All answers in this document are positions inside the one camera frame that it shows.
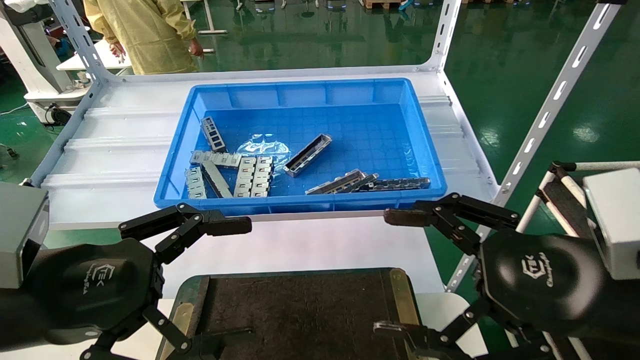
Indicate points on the clear plastic bag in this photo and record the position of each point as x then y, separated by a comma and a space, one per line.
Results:
262, 148

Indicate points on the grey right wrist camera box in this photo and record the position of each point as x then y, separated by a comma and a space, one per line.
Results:
617, 220

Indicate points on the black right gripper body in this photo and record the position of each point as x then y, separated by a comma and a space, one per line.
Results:
545, 282

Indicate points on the wooden pallet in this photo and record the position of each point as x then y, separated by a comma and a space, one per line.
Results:
382, 4

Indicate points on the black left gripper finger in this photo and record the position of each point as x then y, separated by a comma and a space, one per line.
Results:
200, 222
170, 331

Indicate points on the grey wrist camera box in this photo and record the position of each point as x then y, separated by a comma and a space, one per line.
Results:
17, 235
617, 220

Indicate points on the long silver channel bracket part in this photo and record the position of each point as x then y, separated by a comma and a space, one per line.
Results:
308, 155

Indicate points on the black container tray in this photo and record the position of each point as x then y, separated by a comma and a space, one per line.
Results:
300, 315

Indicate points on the person in yellow coat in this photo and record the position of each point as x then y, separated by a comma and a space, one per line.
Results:
145, 35

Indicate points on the white table with legs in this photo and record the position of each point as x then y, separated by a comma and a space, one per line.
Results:
207, 32

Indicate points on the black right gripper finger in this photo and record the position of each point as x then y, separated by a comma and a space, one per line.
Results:
450, 335
450, 215

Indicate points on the blue plastic bin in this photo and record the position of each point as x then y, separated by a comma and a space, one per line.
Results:
360, 125

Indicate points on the white work table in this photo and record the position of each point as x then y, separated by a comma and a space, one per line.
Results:
75, 62

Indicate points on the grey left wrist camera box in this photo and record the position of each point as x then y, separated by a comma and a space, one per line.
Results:
17, 235

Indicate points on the white pipe trolley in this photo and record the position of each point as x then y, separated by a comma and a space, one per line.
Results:
560, 205

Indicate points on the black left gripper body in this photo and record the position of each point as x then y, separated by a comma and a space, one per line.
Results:
95, 285

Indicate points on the white slotted metal shelf rack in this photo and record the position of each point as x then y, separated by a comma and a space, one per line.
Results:
550, 107

